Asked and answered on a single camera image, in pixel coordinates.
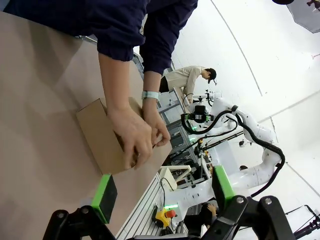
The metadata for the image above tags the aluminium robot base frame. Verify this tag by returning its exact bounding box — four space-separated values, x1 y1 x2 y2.
115 171 191 240

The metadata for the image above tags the person's right forearm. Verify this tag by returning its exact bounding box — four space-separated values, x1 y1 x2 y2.
97 50 131 111

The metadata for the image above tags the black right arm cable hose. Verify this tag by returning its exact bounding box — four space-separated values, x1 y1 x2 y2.
189 109 286 199

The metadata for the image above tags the person's left hand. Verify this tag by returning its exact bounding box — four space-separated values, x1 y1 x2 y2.
142 99 172 148

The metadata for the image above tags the person's left forearm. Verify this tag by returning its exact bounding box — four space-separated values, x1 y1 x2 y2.
142 70 163 94

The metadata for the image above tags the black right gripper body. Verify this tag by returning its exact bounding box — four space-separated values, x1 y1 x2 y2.
190 105 209 124

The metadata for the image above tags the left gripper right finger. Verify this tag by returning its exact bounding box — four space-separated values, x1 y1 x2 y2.
211 164 296 240

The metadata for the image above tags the grey photo softbox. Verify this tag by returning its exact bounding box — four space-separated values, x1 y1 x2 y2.
285 0 320 34

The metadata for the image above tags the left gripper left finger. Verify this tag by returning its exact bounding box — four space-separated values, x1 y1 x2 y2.
42 173 119 240

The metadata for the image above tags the brown cardboard box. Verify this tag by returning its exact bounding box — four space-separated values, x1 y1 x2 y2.
75 96 158 176

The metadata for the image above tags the person in purple jacket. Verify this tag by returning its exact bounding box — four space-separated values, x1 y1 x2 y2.
3 0 199 76

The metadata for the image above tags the person's right hand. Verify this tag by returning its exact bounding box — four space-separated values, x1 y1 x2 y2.
105 104 156 171

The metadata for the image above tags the silver wrist watch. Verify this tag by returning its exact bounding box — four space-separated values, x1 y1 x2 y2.
141 90 162 102

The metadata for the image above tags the yellow emergency stop button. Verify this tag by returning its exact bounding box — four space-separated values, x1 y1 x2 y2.
154 208 179 229

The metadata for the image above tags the person in beige jacket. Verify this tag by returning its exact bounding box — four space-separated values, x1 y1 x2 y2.
159 65 218 104

